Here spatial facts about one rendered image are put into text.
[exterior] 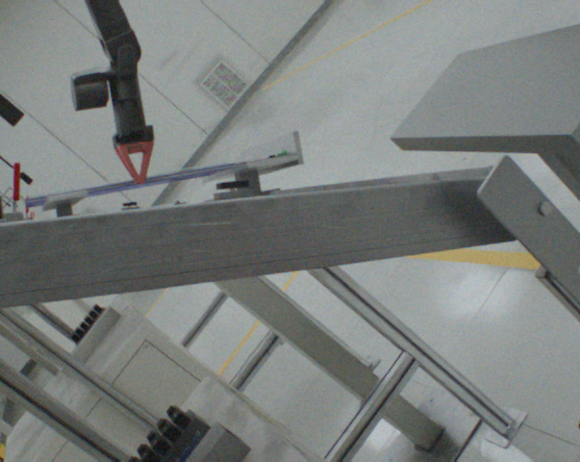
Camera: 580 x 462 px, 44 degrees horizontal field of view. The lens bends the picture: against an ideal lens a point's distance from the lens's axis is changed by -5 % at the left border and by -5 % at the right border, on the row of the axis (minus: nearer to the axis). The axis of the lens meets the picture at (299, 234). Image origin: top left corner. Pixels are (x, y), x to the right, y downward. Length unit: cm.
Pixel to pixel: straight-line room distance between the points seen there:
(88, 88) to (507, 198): 91
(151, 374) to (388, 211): 151
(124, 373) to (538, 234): 156
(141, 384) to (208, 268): 152
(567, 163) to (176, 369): 124
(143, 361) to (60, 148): 675
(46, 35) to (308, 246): 838
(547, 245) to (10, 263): 44
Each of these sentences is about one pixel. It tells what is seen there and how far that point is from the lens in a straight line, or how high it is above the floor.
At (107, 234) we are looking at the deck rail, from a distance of 56.
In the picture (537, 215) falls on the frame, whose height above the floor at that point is 70.
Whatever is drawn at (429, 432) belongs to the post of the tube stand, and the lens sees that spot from 176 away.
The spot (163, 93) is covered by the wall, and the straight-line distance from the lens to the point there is 890.
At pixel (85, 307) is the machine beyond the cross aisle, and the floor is 34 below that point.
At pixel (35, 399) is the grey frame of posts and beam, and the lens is 130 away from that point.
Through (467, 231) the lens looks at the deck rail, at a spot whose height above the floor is 72.
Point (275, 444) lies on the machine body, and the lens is 94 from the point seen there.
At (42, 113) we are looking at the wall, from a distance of 874.
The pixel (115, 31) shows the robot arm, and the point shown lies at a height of 112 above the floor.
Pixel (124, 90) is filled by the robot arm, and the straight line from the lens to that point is 138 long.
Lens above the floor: 101
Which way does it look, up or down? 16 degrees down
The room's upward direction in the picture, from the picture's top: 49 degrees counter-clockwise
